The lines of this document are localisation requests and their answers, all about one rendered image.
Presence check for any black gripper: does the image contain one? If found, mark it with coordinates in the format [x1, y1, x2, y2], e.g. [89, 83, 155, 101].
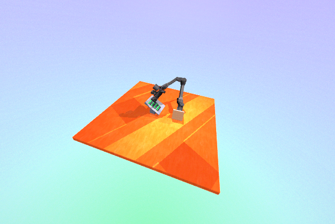
[151, 93, 161, 103]

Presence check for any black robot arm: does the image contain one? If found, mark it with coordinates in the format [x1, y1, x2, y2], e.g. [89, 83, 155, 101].
[151, 77, 187, 111]

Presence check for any white switch panel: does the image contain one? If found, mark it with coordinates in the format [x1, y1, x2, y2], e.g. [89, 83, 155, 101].
[144, 95, 165, 115]

